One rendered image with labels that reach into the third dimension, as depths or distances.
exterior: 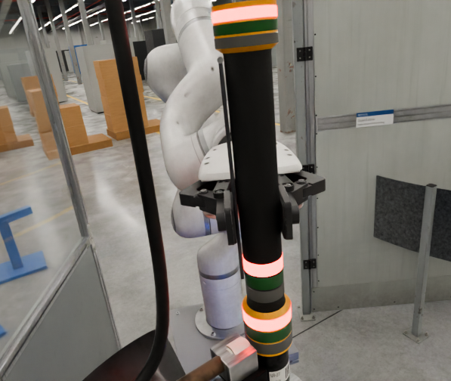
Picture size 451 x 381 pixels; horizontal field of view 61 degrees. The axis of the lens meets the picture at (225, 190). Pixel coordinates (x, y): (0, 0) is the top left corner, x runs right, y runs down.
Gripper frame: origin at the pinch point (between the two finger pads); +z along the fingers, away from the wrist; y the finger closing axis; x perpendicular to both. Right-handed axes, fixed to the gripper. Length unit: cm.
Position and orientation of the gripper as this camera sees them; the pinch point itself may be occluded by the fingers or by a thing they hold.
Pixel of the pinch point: (257, 215)
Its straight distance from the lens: 31.3
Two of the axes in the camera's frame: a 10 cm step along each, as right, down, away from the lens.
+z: 0.1, 3.7, -9.3
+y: -9.9, 1.0, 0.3
